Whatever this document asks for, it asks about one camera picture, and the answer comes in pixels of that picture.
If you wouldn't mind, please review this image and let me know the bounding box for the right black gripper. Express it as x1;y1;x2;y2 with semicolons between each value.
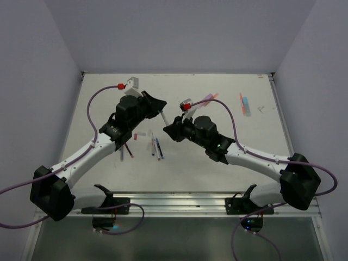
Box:
164;112;208;149

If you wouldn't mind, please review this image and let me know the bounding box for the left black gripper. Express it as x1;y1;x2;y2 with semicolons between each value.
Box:
128;91;166;130

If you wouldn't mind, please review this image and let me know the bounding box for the green capped marker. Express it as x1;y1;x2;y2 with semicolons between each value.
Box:
160;111;169;126

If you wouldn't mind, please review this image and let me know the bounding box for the pink capped marker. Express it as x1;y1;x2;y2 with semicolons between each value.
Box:
154;141;161;160

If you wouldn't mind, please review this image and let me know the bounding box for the white blue-tipped marker pen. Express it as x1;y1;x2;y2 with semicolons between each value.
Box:
150;132;156;156

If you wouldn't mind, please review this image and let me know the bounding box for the blue pen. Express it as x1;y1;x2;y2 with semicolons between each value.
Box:
155;137;164;159

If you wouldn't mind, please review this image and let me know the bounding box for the red pen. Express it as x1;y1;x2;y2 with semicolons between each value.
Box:
124;144;134;158

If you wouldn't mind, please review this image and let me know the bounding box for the purple highlighter pen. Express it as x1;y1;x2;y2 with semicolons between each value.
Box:
120;147;124;162

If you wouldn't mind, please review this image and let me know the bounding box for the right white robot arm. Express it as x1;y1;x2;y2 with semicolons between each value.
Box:
163;116;321;214

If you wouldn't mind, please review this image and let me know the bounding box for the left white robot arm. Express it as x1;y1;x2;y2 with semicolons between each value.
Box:
30;91;167;221

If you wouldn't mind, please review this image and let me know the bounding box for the orange pen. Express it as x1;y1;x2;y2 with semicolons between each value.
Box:
239;93;245;115

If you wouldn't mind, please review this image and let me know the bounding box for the pink highlighter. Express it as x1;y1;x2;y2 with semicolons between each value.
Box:
201;94;214;107

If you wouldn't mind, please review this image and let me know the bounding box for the light blue highlighter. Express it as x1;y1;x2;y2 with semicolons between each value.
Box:
242;97;251;117

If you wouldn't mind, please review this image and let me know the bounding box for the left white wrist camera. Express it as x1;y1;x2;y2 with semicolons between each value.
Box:
125;77;142;97

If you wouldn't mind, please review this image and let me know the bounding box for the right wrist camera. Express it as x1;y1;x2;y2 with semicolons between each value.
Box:
179;98;202;122

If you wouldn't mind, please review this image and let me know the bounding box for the aluminium rail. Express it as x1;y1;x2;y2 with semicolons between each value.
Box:
35;191;321;218

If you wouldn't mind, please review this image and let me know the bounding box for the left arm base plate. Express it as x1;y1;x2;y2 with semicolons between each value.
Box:
81;197;131;215

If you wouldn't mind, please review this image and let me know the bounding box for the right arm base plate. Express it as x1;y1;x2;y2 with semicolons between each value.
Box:
225;197;267;215

